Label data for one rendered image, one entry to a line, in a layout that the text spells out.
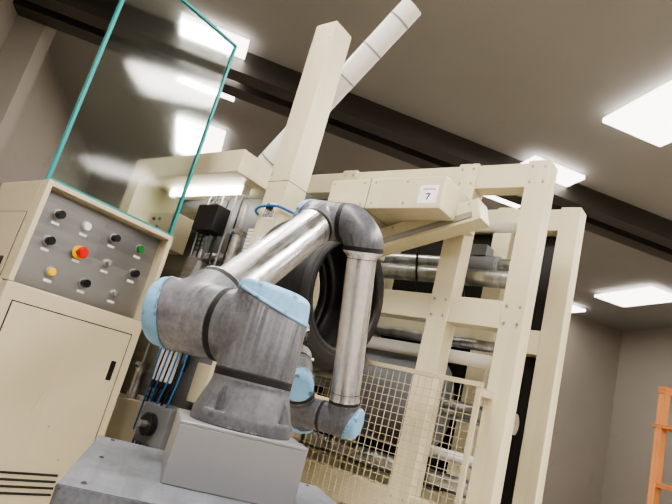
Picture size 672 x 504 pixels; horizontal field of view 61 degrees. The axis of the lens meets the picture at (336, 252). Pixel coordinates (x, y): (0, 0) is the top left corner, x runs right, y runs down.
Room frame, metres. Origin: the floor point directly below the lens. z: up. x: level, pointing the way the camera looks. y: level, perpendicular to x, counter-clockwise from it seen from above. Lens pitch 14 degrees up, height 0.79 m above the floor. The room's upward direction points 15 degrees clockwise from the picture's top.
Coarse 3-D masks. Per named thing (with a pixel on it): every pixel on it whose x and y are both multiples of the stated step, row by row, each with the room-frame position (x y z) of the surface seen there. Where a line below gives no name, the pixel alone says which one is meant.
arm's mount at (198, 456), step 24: (192, 432) 1.00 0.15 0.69; (216, 432) 1.01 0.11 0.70; (168, 456) 1.00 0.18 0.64; (192, 456) 1.00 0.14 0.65; (216, 456) 1.01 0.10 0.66; (240, 456) 1.02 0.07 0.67; (264, 456) 1.03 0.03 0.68; (288, 456) 1.04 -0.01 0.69; (168, 480) 1.00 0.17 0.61; (192, 480) 1.01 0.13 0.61; (216, 480) 1.02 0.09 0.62; (240, 480) 1.02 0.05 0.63; (264, 480) 1.03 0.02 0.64; (288, 480) 1.04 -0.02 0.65
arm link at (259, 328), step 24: (240, 288) 1.09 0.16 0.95; (264, 288) 1.05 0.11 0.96; (216, 312) 1.09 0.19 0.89; (240, 312) 1.06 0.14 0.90; (264, 312) 1.05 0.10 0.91; (288, 312) 1.06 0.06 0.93; (216, 336) 1.09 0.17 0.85; (240, 336) 1.06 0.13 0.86; (264, 336) 1.05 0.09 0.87; (288, 336) 1.06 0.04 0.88; (216, 360) 1.14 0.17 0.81; (240, 360) 1.05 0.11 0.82; (264, 360) 1.05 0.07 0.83; (288, 360) 1.08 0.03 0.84
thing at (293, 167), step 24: (336, 24) 2.37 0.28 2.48; (312, 48) 2.44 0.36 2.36; (336, 48) 2.41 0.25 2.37; (312, 72) 2.41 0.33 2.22; (336, 72) 2.44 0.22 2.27; (312, 96) 2.38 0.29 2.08; (288, 120) 2.45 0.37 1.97; (312, 120) 2.39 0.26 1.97; (288, 144) 2.42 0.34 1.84; (312, 144) 2.43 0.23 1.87; (288, 168) 2.39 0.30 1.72; (312, 168) 2.46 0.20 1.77; (288, 192) 2.38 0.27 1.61; (288, 216) 2.42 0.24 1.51
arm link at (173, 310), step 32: (288, 224) 1.45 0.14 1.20; (320, 224) 1.51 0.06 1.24; (256, 256) 1.31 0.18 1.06; (288, 256) 1.38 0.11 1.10; (160, 288) 1.15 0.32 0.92; (192, 288) 1.14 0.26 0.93; (224, 288) 1.13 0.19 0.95; (160, 320) 1.14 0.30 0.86; (192, 320) 1.11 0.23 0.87; (192, 352) 1.15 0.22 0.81
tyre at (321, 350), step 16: (320, 256) 2.01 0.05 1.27; (336, 256) 2.46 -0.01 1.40; (304, 272) 1.98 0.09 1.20; (320, 272) 2.49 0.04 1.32; (336, 272) 2.51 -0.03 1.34; (288, 288) 1.98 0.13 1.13; (304, 288) 1.99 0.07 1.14; (320, 288) 2.52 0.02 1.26; (336, 288) 2.53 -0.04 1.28; (320, 304) 2.52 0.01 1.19; (336, 304) 2.54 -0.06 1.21; (320, 320) 2.52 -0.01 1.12; (336, 320) 2.53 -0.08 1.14; (320, 336) 2.09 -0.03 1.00; (336, 336) 2.49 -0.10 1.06; (368, 336) 2.33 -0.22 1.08; (320, 352) 2.12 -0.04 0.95; (320, 368) 2.20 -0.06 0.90
